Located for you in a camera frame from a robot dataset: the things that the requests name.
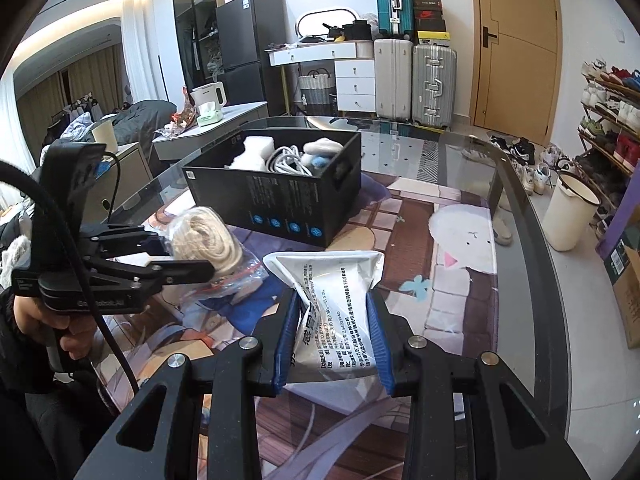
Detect black and red shoe box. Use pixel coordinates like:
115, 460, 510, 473
414, 0, 445, 20

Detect person's left hand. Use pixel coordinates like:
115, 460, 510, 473
12, 292, 99, 362

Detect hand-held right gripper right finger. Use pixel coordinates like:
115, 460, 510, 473
365, 287, 593, 480

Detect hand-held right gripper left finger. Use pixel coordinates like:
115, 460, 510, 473
74, 285, 303, 480

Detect white cable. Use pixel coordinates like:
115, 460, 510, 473
265, 146, 313, 177

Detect black sneakers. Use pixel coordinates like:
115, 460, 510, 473
505, 137, 538, 166

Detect oval mirror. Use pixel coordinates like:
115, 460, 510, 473
295, 7, 358, 46

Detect wooden door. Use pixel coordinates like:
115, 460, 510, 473
472, 0, 561, 146

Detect white side counter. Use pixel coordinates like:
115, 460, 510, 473
152, 101, 271, 161

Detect white plush doll blue hat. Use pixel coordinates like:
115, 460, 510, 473
302, 139, 343, 168

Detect white suitcase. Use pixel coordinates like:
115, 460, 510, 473
374, 38, 416, 121

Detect teal suitcase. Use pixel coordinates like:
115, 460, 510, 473
375, 0, 416, 38

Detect light wooden cabinet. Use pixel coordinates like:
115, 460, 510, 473
100, 142, 153, 211

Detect black bag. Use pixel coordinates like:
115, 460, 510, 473
342, 20, 373, 42

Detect silver suitcase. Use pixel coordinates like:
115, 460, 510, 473
411, 42, 458, 128

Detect person's left forearm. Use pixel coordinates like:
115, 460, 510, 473
0, 285, 116, 480

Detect shoe rack with shoes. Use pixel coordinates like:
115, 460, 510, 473
577, 57, 640, 221

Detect white vanity desk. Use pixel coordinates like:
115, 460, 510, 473
267, 42, 376, 67

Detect white bucket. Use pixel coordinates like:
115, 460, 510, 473
542, 170, 601, 252

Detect purple stool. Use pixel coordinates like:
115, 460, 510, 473
595, 180, 640, 261

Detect red snack bag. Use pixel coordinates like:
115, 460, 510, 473
170, 87, 198, 136

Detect brown cardboard box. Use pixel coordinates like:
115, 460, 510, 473
602, 245, 640, 351

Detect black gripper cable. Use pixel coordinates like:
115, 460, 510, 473
0, 152, 142, 397

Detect white drawer unit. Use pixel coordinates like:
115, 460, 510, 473
334, 59, 377, 113

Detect dark jacket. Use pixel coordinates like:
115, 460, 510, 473
107, 100, 178, 143

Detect white sneakers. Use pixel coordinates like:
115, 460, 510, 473
522, 142, 571, 196

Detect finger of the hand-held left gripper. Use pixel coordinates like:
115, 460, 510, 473
77, 224, 169, 262
82, 255, 217, 297

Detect woven laundry basket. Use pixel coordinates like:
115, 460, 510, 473
298, 72, 335, 116

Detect green tissue box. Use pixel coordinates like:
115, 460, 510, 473
196, 101, 226, 127

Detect black cardboard box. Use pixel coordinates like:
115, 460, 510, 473
181, 129, 362, 248

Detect black glass cabinet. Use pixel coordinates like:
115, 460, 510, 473
171, 0, 246, 101

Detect white electric kettle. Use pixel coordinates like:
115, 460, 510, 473
190, 81, 227, 110

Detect white medicine packet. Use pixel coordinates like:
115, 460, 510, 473
262, 250, 386, 386

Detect black fridge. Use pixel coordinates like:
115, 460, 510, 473
216, 0, 288, 116

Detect cream waste bin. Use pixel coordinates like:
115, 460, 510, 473
91, 117, 121, 153

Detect white rope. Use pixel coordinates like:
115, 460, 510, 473
165, 206, 271, 306

